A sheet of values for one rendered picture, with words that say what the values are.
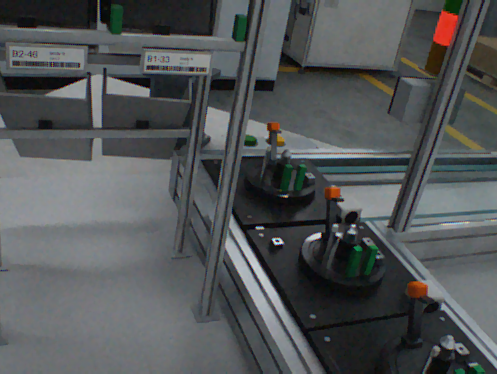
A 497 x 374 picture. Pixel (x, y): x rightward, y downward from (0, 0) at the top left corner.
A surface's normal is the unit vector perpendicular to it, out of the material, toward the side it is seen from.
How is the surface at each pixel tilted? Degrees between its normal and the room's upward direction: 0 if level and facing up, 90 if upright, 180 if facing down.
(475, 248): 90
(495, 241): 90
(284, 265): 0
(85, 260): 0
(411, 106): 90
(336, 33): 90
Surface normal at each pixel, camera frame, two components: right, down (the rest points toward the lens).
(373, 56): 0.39, 0.52
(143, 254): 0.17, -0.86
